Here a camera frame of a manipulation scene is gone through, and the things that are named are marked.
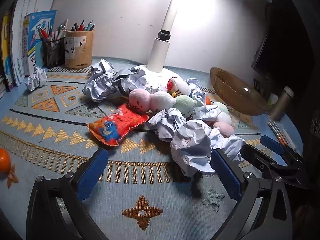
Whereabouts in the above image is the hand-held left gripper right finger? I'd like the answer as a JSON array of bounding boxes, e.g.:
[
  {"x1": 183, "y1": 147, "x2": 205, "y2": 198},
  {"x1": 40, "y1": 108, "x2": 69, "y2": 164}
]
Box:
[{"x1": 210, "y1": 148, "x2": 293, "y2": 240}]

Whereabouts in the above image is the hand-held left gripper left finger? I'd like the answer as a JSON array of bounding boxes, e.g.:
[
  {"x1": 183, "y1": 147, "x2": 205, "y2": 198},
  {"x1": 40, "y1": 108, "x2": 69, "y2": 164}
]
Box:
[{"x1": 26, "y1": 148, "x2": 109, "y2": 240}]

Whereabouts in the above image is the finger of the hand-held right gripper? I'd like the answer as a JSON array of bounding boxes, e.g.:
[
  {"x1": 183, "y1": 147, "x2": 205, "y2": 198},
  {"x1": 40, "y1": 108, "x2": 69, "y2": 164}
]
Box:
[
  {"x1": 240, "y1": 144, "x2": 278, "y2": 178},
  {"x1": 260, "y1": 135, "x2": 303, "y2": 162}
]

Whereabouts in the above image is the orange snack packet plush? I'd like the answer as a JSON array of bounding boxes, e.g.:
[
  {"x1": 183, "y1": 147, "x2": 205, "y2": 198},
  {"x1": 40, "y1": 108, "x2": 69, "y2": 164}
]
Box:
[{"x1": 87, "y1": 104, "x2": 149, "y2": 147}]

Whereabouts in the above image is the small three-ball dango plush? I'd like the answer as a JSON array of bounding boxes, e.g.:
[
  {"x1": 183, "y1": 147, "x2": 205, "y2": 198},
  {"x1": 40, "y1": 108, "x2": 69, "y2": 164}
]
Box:
[{"x1": 212, "y1": 102, "x2": 235, "y2": 138}]

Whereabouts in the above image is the grid paper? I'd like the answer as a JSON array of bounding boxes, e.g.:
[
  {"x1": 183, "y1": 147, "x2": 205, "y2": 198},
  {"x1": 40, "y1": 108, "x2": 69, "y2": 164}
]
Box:
[
  {"x1": 112, "y1": 66, "x2": 148, "y2": 98},
  {"x1": 191, "y1": 91, "x2": 222, "y2": 122}
]

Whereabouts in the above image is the golden ribbed bowl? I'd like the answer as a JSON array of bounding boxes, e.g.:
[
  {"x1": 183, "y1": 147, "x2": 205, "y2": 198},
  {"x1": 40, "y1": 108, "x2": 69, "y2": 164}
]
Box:
[{"x1": 210, "y1": 67, "x2": 272, "y2": 116}]

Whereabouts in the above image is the large three-ball dango plush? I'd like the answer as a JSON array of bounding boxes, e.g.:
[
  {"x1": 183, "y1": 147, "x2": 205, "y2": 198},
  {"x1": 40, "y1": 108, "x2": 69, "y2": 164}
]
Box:
[{"x1": 129, "y1": 88, "x2": 198, "y2": 117}]

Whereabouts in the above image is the large paper ball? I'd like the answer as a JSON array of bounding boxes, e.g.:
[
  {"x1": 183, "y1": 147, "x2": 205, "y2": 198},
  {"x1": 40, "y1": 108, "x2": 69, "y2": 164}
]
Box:
[{"x1": 83, "y1": 59, "x2": 120, "y2": 103}]

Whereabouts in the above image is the white cat plush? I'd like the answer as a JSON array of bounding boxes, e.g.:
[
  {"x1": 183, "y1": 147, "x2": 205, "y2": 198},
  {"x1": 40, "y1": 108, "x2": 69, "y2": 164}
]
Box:
[{"x1": 166, "y1": 77, "x2": 192, "y2": 98}]

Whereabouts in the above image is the small paper ball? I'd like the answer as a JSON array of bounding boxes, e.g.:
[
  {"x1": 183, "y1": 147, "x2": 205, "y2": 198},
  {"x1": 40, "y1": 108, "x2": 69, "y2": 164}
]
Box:
[{"x1": 25, "y1": 66, "x2": 47, "y2": 91}]

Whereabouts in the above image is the row of lying pens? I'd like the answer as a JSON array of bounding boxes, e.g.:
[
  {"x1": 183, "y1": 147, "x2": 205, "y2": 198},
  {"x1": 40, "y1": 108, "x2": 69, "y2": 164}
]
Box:
[{"x1": 267, "y1": 120, "x2": 297, "y2": 148}]

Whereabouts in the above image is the grey thermos bottle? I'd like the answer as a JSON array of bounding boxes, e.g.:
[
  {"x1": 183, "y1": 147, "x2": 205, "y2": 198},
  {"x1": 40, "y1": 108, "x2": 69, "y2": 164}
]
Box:
[{"x1": 268, "y1": 86, "x2": 295, "y2": 120}]

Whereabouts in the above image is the pale green container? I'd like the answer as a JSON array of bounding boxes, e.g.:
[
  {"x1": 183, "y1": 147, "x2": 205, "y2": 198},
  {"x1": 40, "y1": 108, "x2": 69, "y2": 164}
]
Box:
[{"x1": 266, "y1": 93, "x2": 279, "y2": 107}]

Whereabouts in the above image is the blue patterned woven mat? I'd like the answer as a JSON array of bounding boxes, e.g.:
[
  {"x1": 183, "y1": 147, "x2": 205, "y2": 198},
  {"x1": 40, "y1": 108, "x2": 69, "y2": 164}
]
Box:
[{"x1": 0, "y1": 56, "x2": 304, "y2": 240}]

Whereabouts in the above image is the dark monitor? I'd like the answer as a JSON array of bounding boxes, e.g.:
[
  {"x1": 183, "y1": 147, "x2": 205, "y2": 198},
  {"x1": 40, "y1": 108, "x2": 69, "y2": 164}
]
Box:
[{"x1": 251, "y1": 34, "x2": 273, "y2": 78}]

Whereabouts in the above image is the bamboo pen holder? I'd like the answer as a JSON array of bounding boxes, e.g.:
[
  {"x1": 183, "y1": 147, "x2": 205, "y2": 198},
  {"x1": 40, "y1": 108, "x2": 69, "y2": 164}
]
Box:
[{"x1": 64, "y1": 29, "x2": 95, "y2": 70}]

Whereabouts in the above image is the stack of lying books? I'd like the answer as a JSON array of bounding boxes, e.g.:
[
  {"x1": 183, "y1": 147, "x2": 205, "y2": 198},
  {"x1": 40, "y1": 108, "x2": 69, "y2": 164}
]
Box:
[{"x1": 0, "y1": 74, "x2": 7, "y2": 99}]

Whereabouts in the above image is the black mesh pen holder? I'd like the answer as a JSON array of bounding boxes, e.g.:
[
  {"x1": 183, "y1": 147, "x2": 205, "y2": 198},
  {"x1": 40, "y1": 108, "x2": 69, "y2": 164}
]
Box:
[{"x1": 41, "y1": 37, "x2": 66, "y2": 68}]

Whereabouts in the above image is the white desk lamp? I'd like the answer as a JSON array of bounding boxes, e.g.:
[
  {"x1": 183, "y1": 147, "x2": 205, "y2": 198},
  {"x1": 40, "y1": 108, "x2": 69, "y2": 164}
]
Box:
[{"x1": 130, "y1": 0, "x2": 190, "y2": 92}]

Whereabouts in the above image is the bunch of red white pens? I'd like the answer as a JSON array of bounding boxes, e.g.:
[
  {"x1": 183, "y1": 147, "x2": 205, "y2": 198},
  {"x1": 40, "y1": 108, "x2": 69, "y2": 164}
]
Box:
[{"x1": 37, "y1": 18, "x2": 69, "y2": 40}]

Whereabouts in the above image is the yellow and blue book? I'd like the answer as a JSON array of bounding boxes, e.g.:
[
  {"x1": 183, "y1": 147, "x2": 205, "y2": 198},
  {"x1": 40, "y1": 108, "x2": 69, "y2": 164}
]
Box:
[{"x1": 1, "y1": 12, "x2": 15, "y2": 90}]

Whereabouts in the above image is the bunch of dark pens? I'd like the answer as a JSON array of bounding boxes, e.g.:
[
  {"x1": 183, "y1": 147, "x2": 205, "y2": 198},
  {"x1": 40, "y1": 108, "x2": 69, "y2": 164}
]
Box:
[{"x1": 71, "y1": 20, "x2": 96, "y2": 32}]

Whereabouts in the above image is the white paper booklet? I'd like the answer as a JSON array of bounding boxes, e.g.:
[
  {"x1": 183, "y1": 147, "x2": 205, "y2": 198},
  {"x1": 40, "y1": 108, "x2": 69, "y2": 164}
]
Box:
[{"x1": 11, "y1": 0, "x2": 56, "y2": 85}]

